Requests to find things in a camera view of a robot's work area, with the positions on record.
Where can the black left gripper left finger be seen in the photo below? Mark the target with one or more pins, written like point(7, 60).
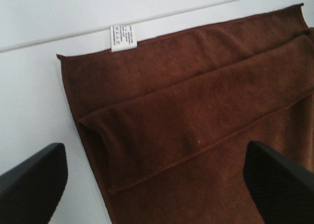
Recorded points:
point(31, 191)

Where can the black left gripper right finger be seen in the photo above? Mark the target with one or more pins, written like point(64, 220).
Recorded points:
point(282, 190)

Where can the brown towel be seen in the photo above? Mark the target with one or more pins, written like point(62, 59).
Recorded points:
point(165, 125)

